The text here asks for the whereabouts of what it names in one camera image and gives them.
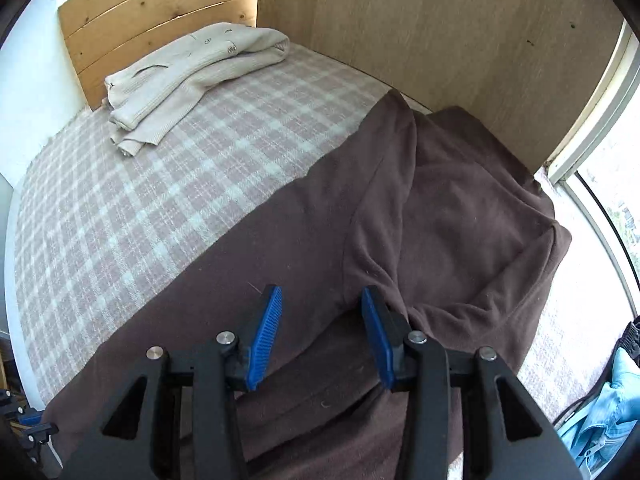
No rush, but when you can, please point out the pink plaid tablecloth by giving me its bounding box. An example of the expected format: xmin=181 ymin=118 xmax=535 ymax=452
xmin=12 ymin=42 xmax=631 ymax=426

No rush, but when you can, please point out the light wooden board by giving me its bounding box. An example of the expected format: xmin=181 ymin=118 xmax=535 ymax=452
xmin=256 ymin=0 xmax=626 ymax=173

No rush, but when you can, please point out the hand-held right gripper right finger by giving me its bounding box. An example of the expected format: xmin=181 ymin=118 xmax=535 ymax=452
xmin=361 ymin=285 xmax=583 ymax=480

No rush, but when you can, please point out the dark cloth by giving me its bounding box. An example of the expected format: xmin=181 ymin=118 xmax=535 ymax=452
xmin=617 ymin=317 xmax=640 ymax=361

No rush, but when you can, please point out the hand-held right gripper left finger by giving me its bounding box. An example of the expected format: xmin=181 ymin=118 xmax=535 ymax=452
xmin=60 ymin=284 xmax=283 ymax=480

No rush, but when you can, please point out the black and blue stand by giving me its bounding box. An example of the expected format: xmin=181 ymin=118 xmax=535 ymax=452
xmin=0 ymin=387 xmax=60 ymax=461

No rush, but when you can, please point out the brown sweater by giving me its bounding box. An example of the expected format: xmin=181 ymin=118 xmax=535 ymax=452
xmin=42 ymin=89 xmax=573 ymax=480

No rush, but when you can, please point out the white window frame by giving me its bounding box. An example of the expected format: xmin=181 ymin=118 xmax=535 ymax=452
xmin=545 ymin=20 xmax=640 ymax=291

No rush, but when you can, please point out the folded cream cardigan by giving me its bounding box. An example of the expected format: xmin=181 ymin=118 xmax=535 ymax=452
xmin=102 ymin=22 xmax=292 ymax=158

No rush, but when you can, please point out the knotty pine wooden panel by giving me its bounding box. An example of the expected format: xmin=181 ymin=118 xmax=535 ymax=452
xmin=57 ymin=0 xmax=262 ymax=111

